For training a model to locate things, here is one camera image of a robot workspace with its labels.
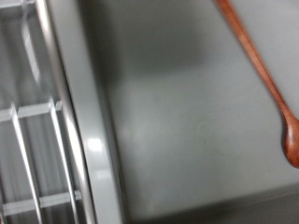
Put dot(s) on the grey plastic crate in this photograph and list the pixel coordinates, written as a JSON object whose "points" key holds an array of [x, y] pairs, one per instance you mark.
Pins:
{"points": [[187, 124]]}

